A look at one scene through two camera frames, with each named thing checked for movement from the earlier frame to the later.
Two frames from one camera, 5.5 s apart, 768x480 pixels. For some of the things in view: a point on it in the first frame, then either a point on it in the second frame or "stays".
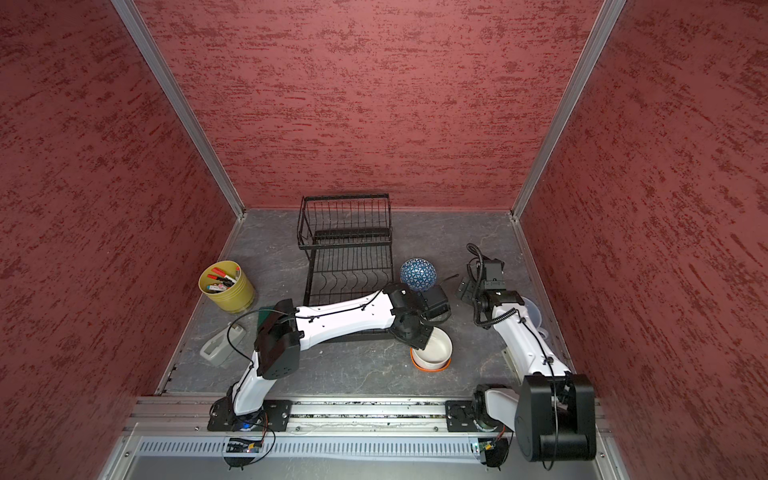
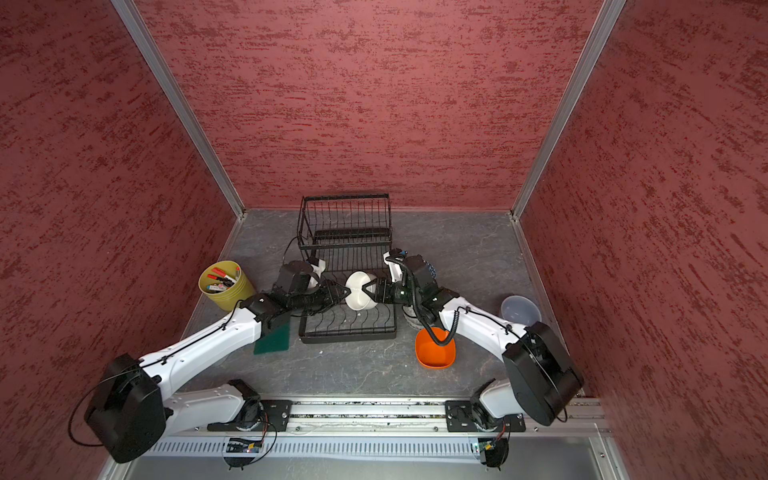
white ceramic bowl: (437, 351) → (359, 299)
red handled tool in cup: (219, 274) stays
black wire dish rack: (350, 248) stays
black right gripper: (466, 288) → (382, 289)
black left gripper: (419, 342) → (332, 296)
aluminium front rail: (184, 416) stays
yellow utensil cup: (225, 284) stays
